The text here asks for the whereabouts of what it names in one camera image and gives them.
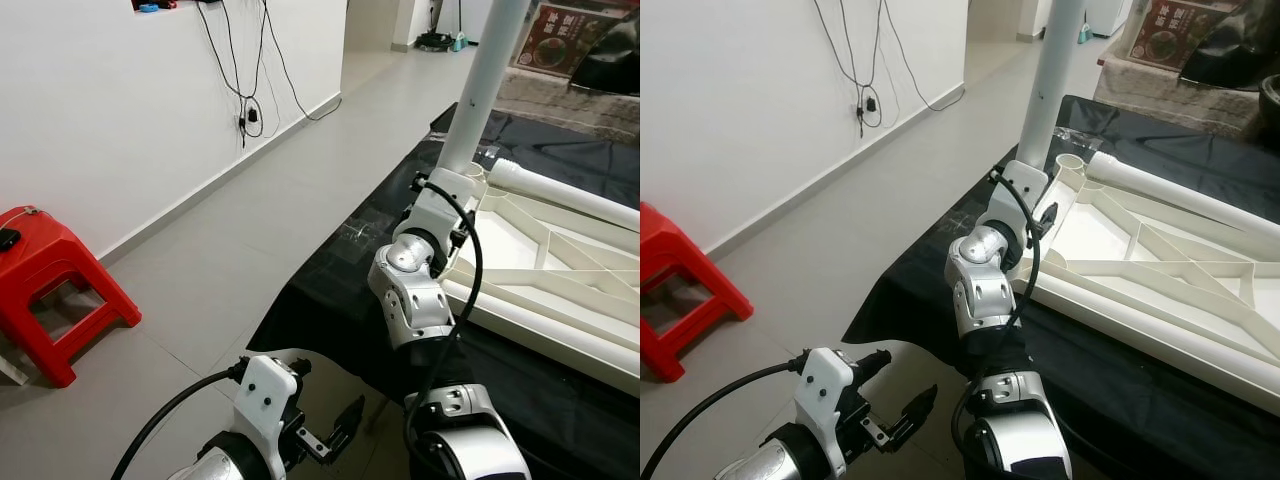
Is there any white plastic children table top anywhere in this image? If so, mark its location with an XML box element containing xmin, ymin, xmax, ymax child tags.
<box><xmin>1020</xmin><ymin>150</ymin><xmax>1280</xmax><ymax>416</ymax></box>
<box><xmin>440</xmin><ymin>160</ymin><xmax>641</xmax><ymax>396</ymax></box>

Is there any black tablecloth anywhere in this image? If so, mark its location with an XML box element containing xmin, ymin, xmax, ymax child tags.
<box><xmin>245</xmin><ymin>105</ymin><xmax>641</xmax><ymax>480</ymax></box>
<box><xmin>843</xmin><ymin>95</ymin><xmax>1280</xmax><ymax>480</ymax></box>

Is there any patterned beige bench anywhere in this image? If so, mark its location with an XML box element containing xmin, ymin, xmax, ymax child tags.
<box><xmin>495</xmin><ymin>68</ymin><xmax>641</xmax><ymax>141</ymax></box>
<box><xmin>1095</xmin><ymin>55</ymin><xmax>1280</xmax><ymax>136</ymax></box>

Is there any red plastic stool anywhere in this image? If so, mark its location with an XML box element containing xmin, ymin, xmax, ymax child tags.
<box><xmin>0</xmin><ymin>205</ymin><xmax>143</xmax><ymax>389</ymax></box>
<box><xmin>640</xmin><ymin>203</ymin><xmax>754</xmax><ymax>383</ymax></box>

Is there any white appliance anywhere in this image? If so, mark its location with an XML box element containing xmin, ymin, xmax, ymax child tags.
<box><xmin>1085</xmin><ymin>0</ymin><xmax>1138</xmax><ymax>39</ymax></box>

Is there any storage box with orange lid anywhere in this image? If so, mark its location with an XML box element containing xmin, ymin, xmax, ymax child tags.
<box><xmin>512</xmin><ymin>0</ymin><xmax>641</xmax><ymax>79</ymax></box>
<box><xmin>1125</xmin><ymin>0</ymin><xmax>1251</xmax><ymax>71</ymax></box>

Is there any black plastic bag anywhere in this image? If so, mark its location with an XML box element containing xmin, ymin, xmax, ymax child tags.
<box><xmin>570</xmin><ymin>15</ymin><xmax>641</xmax><ymax>96</ymax></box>
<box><xmin>1178</xmin><ymin>0</ymin><xmax>1280</xmax><ymax>91</ymax></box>

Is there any black round basin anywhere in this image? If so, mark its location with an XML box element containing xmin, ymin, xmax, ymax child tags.
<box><xmin>1255</xmin><ymin>75</ymin><xmax>1280</xmax><ymax>141</ymax></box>

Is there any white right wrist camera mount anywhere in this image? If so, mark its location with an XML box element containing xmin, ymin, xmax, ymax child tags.
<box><xmin>985</xmin><ymin>160</ymin><xmax>1051</xmax><ymax>241</ymax></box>
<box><xmin>400</xmin><ymin>168</ymin><xmax>481</xmax><ymax>241</ymax></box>

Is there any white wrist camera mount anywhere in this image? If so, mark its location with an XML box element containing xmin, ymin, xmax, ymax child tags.
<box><xmin>400</xmin><ymin>168</ymin><xmax>481</xmax><ymax>241</ymax></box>
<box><xmin>232</xmin><ymin>355</ymin><xmax>301</xmax><ymax>446</ymax></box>
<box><xmin>795</xmin><ymin>347</ymin><xmax>856</xmax><ymax>441</ymax></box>
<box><xmin>985</xmin><ymin>160</ymin><xmax>1051</xmax><ymax>241</ymax></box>

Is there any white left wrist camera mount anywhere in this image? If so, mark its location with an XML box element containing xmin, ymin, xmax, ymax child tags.
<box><xmin>795</xmin><ymin>347</ymin><xmax>856</xmax><ymax>441</ymax></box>
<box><xmin>232</xmin><ymin>355</ymin><xmax>301</xmax><ymax>446</ymax></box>

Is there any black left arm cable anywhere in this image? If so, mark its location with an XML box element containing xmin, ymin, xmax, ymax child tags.
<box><xmin>640</xmin><ymin>360</ymin><xmax>806</xmax><ymax>480</ymax></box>
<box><xmin>112</xmin><ymin>365</ymin><xmax>246</xmax><ymax>480</ymax></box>

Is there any black wall cable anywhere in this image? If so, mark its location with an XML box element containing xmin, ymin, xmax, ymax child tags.
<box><xmin>195</xmin><ymin>0</ymin><xmax>341</xmax><ymax>151</ymax></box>
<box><xmin>810</xmin><ymin>0</ymin><xmax>966</xmax><ymax>141</ymax></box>

